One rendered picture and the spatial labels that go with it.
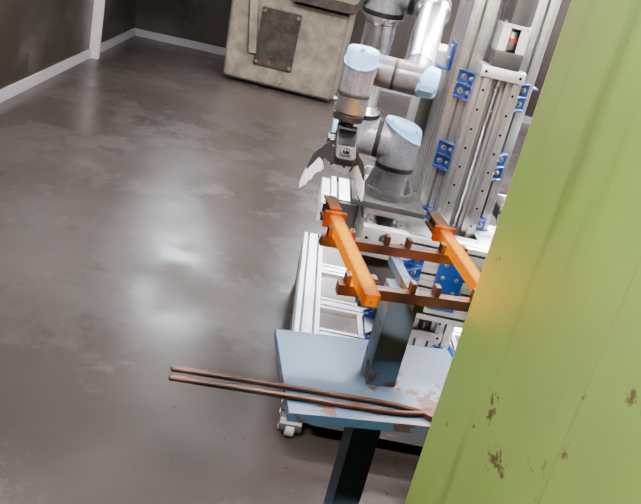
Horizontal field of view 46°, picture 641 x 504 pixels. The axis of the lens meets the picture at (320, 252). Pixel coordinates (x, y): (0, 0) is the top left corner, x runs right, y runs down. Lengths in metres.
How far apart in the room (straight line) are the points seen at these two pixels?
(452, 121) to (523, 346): 1.53
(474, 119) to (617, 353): 1.75
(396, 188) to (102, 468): 1.17
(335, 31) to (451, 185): 5.12
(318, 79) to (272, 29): 0.64
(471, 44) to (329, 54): 5.10
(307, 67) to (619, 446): 6.97
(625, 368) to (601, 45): 0.44
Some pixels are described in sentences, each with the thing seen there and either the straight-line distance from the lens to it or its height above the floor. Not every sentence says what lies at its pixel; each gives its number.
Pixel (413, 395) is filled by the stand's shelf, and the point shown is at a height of 0.71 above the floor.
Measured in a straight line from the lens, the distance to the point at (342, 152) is 1.69.
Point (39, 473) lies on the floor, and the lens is 2.29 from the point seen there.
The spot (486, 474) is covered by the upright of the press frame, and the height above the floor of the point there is 0.91.
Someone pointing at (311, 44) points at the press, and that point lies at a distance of 7.45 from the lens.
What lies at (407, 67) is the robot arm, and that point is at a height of 1.26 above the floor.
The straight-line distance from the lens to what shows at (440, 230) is 1.64.
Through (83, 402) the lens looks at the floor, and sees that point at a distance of 2.55.
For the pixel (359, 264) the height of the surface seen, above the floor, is 0.98.
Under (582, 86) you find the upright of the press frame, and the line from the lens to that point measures 0.96.
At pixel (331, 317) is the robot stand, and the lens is 2.84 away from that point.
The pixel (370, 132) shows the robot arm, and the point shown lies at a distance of 2.23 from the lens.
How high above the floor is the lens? 1.50
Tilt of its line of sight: 22 degrees down
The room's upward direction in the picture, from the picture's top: 13 degrees clockwise
